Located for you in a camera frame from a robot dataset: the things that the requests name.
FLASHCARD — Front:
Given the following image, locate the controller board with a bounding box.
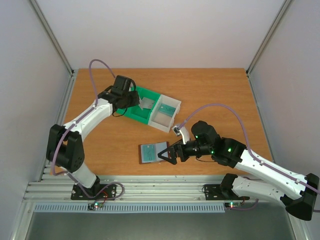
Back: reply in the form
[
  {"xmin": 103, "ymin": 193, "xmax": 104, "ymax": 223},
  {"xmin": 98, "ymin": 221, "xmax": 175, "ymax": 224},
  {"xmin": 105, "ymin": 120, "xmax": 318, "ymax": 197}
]
[
  {"xmin": 87, "ymin": 202, "xmax": 104, "ymax": 211},
  {"xmin": 224, "ymin": 201, "xmax": 244, "ymax": 209}
]

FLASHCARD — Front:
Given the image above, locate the teal vip card in holder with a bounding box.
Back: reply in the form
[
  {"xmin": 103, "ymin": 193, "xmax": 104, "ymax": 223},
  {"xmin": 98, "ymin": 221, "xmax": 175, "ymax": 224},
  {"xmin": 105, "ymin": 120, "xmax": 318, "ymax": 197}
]
[{"xmin": 140, "ymin": 144, "xmax": 158, "ymax": 164}]

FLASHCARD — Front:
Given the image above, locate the right frame post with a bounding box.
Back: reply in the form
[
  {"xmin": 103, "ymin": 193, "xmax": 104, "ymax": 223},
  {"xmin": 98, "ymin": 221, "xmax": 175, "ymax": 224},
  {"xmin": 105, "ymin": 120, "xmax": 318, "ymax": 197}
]
[{"xmin": 246, "ymin": 0, "xmax": 294, "ymax": 78}]

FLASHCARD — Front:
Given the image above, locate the aluminium rail frame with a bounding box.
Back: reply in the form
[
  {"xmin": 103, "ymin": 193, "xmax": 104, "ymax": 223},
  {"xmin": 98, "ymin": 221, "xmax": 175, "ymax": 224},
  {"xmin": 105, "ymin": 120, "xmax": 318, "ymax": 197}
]
[{"xmin": 22, "ymin": 174, "xmax": 298, "ymax": 203}]

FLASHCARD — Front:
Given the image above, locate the white floral card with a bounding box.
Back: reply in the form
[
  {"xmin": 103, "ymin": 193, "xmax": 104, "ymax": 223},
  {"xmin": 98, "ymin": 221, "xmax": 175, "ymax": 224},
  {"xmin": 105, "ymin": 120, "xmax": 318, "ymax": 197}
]
[{"xmin": 138, "ymin": 97, "xmax": 153, "ymax": 110}]

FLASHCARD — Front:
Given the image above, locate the green bin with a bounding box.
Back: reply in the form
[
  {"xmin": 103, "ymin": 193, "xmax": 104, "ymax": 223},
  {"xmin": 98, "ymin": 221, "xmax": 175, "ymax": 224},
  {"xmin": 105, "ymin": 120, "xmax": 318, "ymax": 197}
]
[
  {"xmin": 124, "ymin": 86, "xmax": 161, "ymax": 125},
  {"xmin": 119, "ymin": 86, "xmax": 137, "ymax": 116}
]

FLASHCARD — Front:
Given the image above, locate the brown leather card holder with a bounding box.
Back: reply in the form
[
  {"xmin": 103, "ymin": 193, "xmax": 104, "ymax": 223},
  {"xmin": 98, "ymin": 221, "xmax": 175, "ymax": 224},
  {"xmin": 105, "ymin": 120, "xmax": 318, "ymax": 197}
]
[{"xmin": 138, "ymin": 141, "xmax": 169, "ymax": 165}]

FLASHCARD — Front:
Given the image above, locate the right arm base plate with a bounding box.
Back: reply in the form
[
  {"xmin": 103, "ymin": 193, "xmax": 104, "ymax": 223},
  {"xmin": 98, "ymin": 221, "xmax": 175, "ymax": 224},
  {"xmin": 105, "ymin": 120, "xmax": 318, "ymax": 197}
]
[{"xmin": 201, "ymin": 184, "xmax": 250, "ymax": 201}]

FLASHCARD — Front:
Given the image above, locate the middle green bin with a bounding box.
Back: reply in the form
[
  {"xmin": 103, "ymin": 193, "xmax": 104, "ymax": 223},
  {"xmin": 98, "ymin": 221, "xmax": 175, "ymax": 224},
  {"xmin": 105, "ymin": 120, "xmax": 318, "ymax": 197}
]
[{"xmin": 124, "ymin": 86, "xmax": 161, "ymax": 125}]

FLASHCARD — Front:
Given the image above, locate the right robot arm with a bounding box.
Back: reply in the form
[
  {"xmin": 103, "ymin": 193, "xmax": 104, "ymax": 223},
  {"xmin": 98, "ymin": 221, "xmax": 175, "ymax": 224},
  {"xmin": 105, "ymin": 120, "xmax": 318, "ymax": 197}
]
[{"xmin": 157, "ymin": 121, "xmax": 320, "ymax": 221}]

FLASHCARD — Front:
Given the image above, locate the left green bin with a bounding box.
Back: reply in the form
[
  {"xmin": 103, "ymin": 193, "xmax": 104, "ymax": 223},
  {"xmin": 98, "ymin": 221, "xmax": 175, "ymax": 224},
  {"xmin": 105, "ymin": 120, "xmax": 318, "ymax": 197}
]
[{"xmin": 119, "ymin": 86, "xmax": 137, "ymax": 116}]

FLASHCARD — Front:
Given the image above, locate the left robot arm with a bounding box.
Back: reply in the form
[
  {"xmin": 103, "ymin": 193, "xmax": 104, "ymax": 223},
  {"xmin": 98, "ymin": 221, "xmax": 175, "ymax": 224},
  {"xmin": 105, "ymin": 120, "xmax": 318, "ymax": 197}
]
[{"xmin": 46, "ymin": 75, "xmax": 140, "ymax": 199}]

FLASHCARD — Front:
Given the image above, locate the frame post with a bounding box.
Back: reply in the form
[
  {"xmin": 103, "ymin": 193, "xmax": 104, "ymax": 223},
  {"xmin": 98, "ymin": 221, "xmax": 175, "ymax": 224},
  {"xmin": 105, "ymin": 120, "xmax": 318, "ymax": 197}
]
[
  {"xmin": 28, "ymin": 0, "xmax": 74, "ymax": 76},
  {"xmin": 246, "ymin": 0, "xmax": 294, "ymax": 78}
]

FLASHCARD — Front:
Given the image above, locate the right controller board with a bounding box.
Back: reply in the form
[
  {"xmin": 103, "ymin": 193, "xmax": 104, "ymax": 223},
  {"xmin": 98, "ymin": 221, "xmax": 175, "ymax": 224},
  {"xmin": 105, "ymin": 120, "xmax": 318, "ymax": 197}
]
[{"xmin": 224, "ymin": 201, "xmax": 244, "ymax": 209}]

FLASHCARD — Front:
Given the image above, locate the grey slotted cable duct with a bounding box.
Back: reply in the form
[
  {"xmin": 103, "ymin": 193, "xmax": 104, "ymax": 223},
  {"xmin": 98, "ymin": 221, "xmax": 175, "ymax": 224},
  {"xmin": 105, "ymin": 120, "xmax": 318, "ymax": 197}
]
[{"xmin": 34, "ymin": 202, "xmax": 225, "ymax": 214}]

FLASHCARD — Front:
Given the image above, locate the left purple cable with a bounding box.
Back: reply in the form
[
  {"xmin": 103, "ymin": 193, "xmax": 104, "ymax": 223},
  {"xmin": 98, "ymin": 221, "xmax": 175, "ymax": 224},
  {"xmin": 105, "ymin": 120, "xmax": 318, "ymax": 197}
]
[{"xmin": 51, "ymin": 59, "xmax": 126, "ymax": 201}]

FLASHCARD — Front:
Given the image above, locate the left frame post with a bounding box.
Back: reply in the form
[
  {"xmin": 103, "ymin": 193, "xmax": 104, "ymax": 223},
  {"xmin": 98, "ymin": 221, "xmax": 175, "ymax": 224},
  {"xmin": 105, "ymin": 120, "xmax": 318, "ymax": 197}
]
[{"xmin": 28, "ymin": 0, "xmax": 74, "ymax": 76}]

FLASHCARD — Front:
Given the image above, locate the white bin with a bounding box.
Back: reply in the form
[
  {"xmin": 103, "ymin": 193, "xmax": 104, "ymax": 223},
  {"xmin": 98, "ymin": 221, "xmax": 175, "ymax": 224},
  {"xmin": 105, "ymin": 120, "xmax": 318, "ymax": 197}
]
[{"xmin": 148, "ymin": 94, "xmax": 182, "ymax": 133}]

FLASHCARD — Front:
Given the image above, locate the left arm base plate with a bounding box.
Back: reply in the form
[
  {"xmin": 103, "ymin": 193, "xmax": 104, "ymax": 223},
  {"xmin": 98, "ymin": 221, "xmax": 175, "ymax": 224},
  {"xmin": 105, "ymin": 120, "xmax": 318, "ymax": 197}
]
[{"xmin": 70, "ymin": 184, "xmax": 118, "ymax": 201}]

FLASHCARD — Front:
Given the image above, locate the white vip card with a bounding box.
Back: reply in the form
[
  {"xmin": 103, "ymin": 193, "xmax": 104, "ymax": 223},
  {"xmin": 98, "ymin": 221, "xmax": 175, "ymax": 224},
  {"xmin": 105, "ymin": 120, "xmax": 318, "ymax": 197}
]
[{"xmin": 142, "ymin": 97, "xmax": 155, "ymax": 110}]

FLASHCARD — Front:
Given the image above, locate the left controller board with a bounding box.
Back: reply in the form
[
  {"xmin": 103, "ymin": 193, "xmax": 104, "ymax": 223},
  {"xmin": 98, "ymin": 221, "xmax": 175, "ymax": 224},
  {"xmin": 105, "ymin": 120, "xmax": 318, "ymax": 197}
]
[{"xmin": 87, "ymin": 202, "xmax": 104, "ymax": 211}]

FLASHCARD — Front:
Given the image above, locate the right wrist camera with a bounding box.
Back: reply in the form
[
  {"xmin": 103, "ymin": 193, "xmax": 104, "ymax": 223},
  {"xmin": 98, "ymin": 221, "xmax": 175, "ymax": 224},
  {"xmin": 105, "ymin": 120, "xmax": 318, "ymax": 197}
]
[{"xmin": 172, "ymin": 125, "xmax": 191, "ymax": 145}]

